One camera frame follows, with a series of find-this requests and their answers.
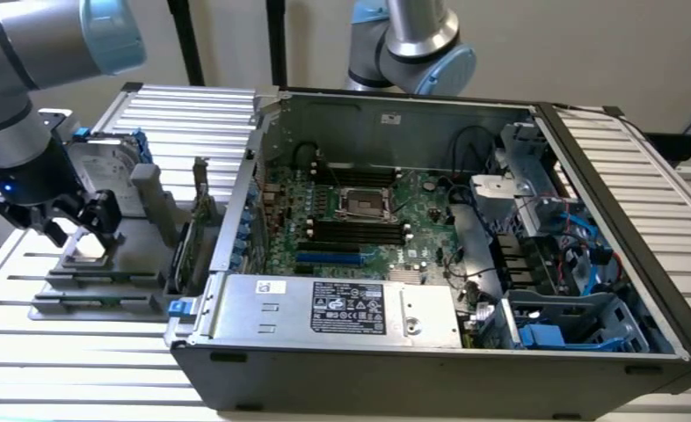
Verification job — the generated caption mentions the blue SATA wire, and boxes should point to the blue SATA wire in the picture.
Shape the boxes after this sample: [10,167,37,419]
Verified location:
[559,209,623,294]

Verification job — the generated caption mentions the silver power supply unit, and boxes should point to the silver power supply unit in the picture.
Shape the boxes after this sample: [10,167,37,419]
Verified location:
[187,273,464,349]

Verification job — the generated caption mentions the black case fan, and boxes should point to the black case fan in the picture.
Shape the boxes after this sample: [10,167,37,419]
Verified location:
[493,231,560,289]

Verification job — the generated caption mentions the silver chipset heat sink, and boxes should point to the silver chipset heat sink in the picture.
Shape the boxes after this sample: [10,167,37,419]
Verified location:
[387,268,429,287]

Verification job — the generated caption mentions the green graphics card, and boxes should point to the green graphics card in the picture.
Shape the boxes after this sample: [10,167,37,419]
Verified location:
[167,156,220,296]

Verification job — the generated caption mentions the silver hard disk blue rails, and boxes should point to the silver hard disk blue rails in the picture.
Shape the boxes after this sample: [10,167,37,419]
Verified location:
[64,127,157,220]

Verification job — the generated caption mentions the blue expansion slot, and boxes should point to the blue expansion slot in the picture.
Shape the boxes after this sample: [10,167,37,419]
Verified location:
[295,251,364,268]

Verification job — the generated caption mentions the silver square CPU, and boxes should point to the silver square CPU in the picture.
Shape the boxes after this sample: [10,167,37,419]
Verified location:
[65,231,112,266]

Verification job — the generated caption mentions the black looped power wire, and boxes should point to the black looped power wire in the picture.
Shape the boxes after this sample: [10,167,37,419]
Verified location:
[451,124,501,178]

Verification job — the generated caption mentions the short black looped wire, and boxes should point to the short black looped wire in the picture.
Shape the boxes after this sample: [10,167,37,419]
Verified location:
[293,139,317,169]

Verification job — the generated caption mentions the long black expansion slot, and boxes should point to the long black expansion slot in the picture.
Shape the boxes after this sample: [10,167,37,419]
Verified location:
[295,240,363,255]

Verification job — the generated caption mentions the blue case latch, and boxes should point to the blue case latch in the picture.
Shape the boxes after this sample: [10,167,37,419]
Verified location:
[167,296,199,318]

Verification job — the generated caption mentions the silver metal drive cage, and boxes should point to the silver metal drive cage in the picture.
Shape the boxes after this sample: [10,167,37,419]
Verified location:
[469,121,588,241]

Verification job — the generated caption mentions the CPU socket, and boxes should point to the CPU socket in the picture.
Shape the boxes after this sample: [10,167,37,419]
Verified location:
[332,186,397,222]

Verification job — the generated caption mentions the black stand pole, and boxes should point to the black stand pole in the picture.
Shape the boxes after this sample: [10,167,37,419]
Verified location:
[165,0,207,88]
[264,0,291,88]

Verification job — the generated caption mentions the grey blue disk bay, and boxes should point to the grey blue disk bay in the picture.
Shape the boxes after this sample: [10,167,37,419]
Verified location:
[499,287,656,353]

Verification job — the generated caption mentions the black open PC case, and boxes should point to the black open PC case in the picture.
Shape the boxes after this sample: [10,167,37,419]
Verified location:
[164,85,691,413]

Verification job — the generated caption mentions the thin black wire over case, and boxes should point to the thin black wire over case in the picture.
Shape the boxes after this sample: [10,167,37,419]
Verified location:
[553,102,677,171]

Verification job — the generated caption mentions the grey parts rack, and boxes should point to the grey parts rack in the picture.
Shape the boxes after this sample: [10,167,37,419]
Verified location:
[25,163,220,321]

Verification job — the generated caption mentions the black RAM slot bank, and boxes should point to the black RAM slot bank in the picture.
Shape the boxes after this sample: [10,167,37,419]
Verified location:
[311,218,409,246]
[311,165,400,188]

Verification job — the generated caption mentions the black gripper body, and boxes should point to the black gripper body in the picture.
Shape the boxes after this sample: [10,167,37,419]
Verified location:
[0,140,89,233]

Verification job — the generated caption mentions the green motherboard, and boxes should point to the green motherboard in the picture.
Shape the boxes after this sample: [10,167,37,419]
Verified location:
[255,165,472,302]

